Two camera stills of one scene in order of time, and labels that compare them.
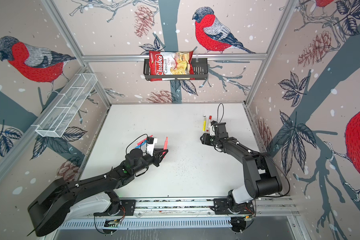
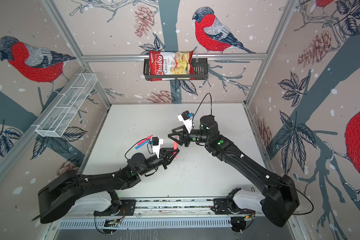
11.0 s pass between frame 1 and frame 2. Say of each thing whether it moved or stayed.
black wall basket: stayed
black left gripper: moved
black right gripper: moved
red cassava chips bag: stayed
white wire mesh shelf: stayed
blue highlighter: stayed
